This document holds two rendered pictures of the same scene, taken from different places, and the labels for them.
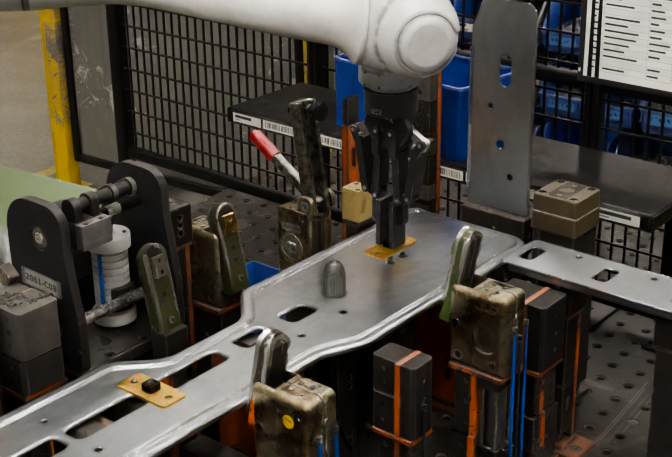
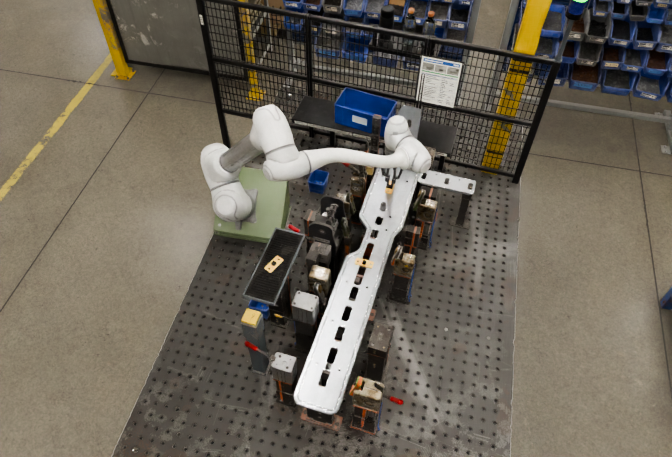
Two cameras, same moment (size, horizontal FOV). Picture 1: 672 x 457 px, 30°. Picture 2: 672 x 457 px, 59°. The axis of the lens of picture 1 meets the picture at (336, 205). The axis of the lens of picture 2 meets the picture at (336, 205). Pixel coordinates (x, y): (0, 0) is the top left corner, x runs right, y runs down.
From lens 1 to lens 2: 1.75 m
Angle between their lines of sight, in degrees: 33
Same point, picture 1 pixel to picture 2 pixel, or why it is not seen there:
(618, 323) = not seen: hidden behind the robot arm
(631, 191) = (439, 141)
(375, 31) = (411, 165)
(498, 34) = (407, 114)
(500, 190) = not seen: hidden behind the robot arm
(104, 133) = (140, 51)
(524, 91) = (415, 128)
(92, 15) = (125, 3)
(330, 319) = (389, 221)
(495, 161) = not seen: hidden behind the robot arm
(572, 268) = (437, 180)
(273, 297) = (368, 215)
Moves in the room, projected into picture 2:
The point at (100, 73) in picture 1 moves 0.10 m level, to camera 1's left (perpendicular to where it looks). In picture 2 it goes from (133, 27) to (121, 30)
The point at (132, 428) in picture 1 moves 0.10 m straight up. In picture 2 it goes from (369, 277) to (370, 265)
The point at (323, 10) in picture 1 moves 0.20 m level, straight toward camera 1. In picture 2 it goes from (396, 161) to (418, 194)
